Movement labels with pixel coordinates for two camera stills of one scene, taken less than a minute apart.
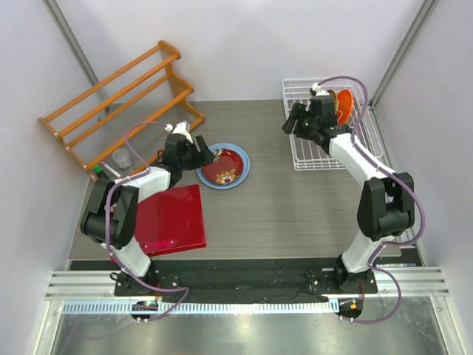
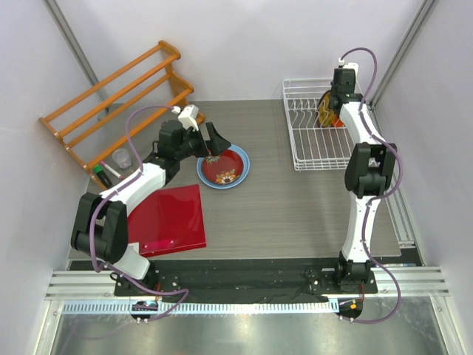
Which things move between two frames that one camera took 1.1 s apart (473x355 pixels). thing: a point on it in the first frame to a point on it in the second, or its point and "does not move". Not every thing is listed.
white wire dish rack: x=312 y=155 does not move
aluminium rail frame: x=100 y=285 does not move
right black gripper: x=296 y=114 to x=332 y=90
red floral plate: x=226 y=167 does not move
